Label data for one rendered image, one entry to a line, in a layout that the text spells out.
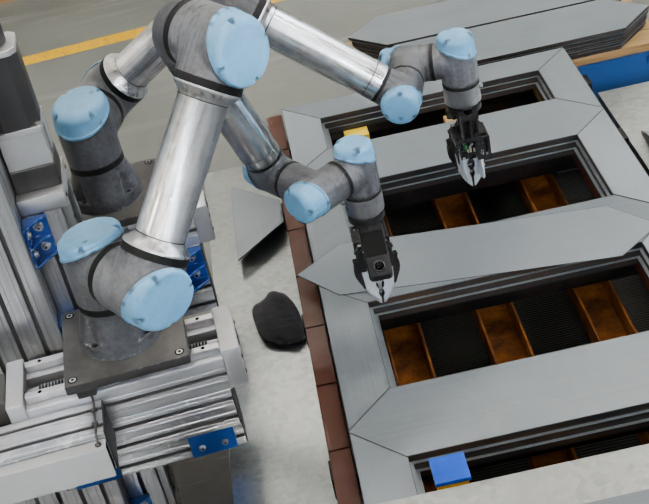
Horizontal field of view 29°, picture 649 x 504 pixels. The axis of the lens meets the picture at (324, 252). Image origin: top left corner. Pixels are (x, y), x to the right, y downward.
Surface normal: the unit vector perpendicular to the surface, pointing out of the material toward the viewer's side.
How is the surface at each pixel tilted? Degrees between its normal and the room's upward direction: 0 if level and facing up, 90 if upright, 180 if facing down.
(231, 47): 84
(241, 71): 85
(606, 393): 0
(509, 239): 0
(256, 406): 0
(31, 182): 90
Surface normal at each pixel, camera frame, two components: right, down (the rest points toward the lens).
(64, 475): 0.19, 0.54
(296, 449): -0.18, -0.80
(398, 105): -0.14, 0.60
